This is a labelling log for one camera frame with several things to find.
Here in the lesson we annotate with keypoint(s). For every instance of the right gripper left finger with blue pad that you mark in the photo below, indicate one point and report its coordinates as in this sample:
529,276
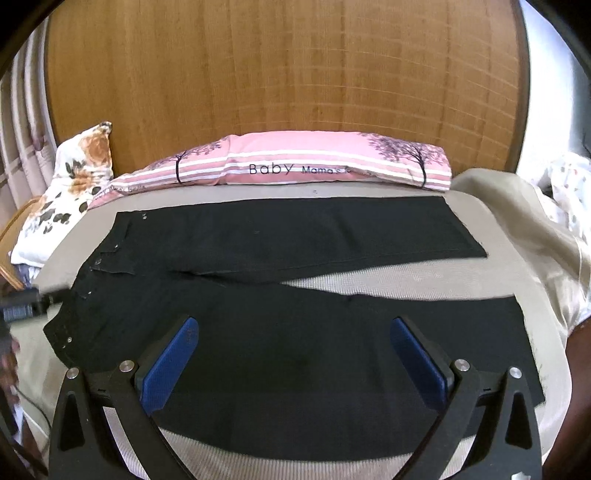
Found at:
83,445

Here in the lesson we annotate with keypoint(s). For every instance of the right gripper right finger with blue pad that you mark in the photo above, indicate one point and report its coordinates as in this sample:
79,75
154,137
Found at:
507,443

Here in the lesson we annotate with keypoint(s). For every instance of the black pants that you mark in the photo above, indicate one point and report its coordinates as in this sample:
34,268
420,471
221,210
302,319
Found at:
282,372

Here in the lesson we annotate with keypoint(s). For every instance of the left hand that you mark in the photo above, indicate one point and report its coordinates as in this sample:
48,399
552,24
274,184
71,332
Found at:
9,366

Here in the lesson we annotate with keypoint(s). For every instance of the beige mattress cover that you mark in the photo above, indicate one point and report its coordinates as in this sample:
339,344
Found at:
504,272

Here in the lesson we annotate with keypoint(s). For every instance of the floral pillow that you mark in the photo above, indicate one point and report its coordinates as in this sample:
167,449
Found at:
83,168

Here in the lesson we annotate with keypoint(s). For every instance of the striped curtain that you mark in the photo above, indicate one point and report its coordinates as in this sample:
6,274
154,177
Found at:
28,144

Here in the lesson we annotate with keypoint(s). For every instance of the beige satin blanket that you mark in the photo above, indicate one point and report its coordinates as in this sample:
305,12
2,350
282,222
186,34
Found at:
560,261

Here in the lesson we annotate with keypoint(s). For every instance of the pink striped pillow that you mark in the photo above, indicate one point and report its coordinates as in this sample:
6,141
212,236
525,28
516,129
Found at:
290,157

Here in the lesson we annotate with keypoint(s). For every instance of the wooden headboard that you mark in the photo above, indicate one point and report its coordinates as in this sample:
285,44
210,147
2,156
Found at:
170,75

